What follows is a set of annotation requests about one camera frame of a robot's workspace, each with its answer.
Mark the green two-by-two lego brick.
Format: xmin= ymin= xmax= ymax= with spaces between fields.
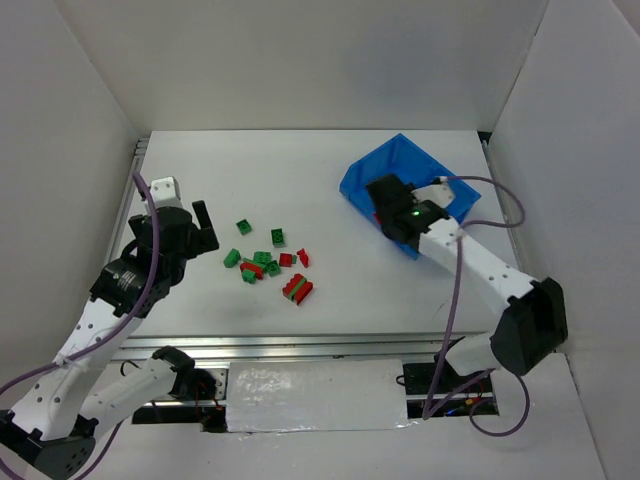
xmin=270 ymin=228 xmax=286 ymax=248

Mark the blue plastic bin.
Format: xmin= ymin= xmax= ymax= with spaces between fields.
xmin=339 ymin=134 xmax=481 ymax=260

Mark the green red lego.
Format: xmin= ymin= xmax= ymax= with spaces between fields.
xmin=239 ymin=259 xmax=266 ymax=284

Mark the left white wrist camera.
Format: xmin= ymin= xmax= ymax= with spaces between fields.
xmin=150 ymin=176 xmax=182 ymax=209

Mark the aluminium right rail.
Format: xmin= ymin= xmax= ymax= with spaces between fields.
xmin=481 ymin=140 xmax=525 ymax=270

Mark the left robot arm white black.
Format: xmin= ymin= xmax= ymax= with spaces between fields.
xmin=1 ymin=201 xmax=219 ymax=479

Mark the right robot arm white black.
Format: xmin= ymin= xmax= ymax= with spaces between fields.
xmin=366 ymin=174 xmax=568 ymax=377

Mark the green hollow square brick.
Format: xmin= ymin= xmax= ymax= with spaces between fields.
xmin=266 ymin=260 xmax=281 ymax=277

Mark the aluminium left rail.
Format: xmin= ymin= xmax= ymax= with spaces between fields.
xmin=107 ymin=138 xmax=149 ymax=260

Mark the aluminium rail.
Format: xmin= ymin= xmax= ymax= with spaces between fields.
xmin=113 ymin=333 xmax=444 ymax=362
xmin=107 ymin=138 xmax=149 ymax=260
xmin=481 ymin=140 xmax=525 ymax=270

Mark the green curved four-stud brick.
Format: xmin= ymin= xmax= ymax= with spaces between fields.
xmin=253 ymin=251 xmax=272 ymax=265

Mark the aluminium front rail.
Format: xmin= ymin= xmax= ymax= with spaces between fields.
xmin=113 ymin=333 xmax=444 ymax=362

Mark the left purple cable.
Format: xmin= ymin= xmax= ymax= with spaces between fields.
xmin=0 ymin=171 xmax=164 ymax=401

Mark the green curved lego brick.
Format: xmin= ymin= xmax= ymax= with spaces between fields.
xmin=223 ymin=248 xmax=242 ymax=268

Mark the purple cable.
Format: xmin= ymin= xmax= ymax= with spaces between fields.
xmin=0 ymin=171 xmax=164 ymax=401
xmin=422 ymin=174 xmax=531 ymax=439

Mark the small red irregular lego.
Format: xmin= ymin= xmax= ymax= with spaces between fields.
xmin=296 ymin=249 xmax=310 ymax=268

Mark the red square lego brick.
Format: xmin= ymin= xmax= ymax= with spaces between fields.
xmin=279 ymin=253 xmax=296 ymax=267

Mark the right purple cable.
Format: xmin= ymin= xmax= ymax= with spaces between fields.
xmin=422 ymin=174 xmax=531 ymax=439

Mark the red green red stack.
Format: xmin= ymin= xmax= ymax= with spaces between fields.
xmin=282 ymin=273 xmax=314 ymax=305

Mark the green square lego brick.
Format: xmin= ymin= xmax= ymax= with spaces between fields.
xmin=236 ymin=219 xmax=253 ymax=235

